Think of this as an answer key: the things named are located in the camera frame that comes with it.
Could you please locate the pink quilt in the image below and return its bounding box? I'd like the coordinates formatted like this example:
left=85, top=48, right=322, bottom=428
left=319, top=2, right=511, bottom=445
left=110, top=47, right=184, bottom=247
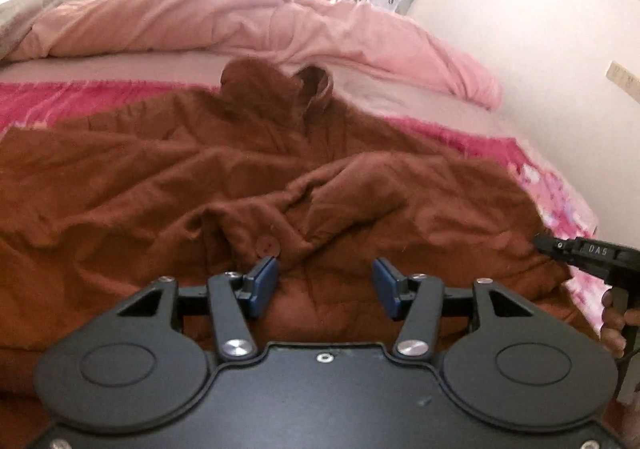
left=4, top=0, right=501, bottom=110

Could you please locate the brown padded jacket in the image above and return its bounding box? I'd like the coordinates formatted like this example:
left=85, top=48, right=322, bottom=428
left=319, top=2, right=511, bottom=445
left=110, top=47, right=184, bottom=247
left=0, top=56, right=597, bottom=397

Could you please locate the triple wall socket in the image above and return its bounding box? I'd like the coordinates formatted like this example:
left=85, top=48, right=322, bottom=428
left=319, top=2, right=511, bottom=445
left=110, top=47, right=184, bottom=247
left=605, top=61, right=640, bottom=102

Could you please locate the pale pink bed sheet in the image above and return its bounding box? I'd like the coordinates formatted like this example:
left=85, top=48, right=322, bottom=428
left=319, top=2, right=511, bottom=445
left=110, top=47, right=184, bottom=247
left=1, top=51, right=521, bottom=138

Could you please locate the person's right hand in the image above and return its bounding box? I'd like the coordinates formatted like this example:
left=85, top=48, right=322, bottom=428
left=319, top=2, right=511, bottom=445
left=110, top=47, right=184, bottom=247
left=600, top=290, right=640, bottom=359

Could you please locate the pink polka dot blanket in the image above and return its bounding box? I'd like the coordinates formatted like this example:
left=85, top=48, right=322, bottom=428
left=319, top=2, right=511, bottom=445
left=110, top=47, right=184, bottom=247
left=0, top=80, right=622, bottom=360

